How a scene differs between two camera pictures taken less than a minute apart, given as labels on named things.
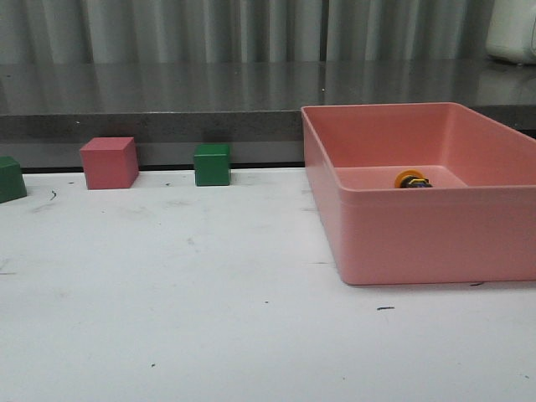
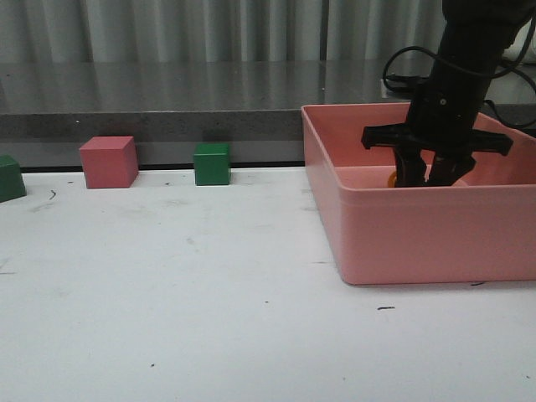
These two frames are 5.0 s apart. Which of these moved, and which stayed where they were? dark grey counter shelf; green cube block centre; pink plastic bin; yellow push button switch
Moved: yellow push button switch
Stayed: pink plastic bin; green cube block centre; dark grey counter shelf
